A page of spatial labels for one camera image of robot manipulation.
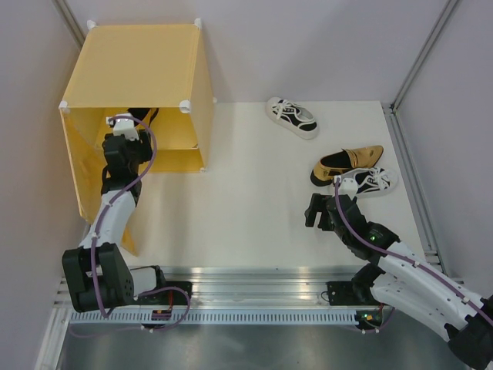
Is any black white sneaker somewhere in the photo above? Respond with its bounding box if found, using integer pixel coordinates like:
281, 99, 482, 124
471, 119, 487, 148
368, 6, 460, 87
342, 166, 399, 197
265, 97, 319, 140

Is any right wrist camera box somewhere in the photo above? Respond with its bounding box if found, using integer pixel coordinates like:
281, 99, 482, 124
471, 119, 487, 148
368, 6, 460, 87
333, 175, 358, 199

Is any gold loafer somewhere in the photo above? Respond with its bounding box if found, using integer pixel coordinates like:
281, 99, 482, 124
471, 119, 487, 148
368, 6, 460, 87
310, 145, 384, 187
127, 108, 159, 126

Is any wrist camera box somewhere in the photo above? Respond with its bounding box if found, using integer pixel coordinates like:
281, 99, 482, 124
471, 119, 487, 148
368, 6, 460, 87
106, 113, 139, 142
333, 175, 358, 199

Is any aluminium frame post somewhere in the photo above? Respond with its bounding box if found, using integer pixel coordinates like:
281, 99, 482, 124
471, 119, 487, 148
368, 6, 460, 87
52, 0, 86, 50
381, 0, 461, 274

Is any black white sneaker near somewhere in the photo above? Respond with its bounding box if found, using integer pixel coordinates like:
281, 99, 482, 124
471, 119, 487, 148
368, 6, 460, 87
342, 166, 399, 197

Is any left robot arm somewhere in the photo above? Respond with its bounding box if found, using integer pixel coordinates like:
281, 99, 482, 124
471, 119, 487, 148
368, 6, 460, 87
62, 129, 168, 316

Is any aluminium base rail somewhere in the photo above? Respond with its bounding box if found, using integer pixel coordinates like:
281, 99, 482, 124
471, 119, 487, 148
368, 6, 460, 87
57, 264, 436, 312

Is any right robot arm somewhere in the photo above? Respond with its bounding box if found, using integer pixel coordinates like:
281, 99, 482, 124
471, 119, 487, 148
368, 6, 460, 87
304, 193, 492, 369

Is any yellow plastic shoe cabinet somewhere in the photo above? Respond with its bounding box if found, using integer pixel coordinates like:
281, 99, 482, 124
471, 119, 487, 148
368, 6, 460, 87
58, 18, 217, 256

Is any right aluminium frame post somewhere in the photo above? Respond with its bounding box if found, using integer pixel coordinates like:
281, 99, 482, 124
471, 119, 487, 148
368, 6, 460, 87
381, 0, 461, 274

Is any black white sneaker far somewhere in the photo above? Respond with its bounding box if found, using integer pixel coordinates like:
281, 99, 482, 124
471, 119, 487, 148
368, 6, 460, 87
265, 97, 319, 140

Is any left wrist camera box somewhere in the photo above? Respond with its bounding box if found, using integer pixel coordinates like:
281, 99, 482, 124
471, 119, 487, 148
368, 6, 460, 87
106, 113, 139, 142

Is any left aluminium frame post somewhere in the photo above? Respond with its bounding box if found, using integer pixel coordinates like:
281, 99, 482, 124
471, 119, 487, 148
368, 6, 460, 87
52, 0, 86, 50

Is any white slotted cable duct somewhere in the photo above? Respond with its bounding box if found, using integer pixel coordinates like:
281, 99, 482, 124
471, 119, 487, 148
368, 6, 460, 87
70, 309, 381, 325

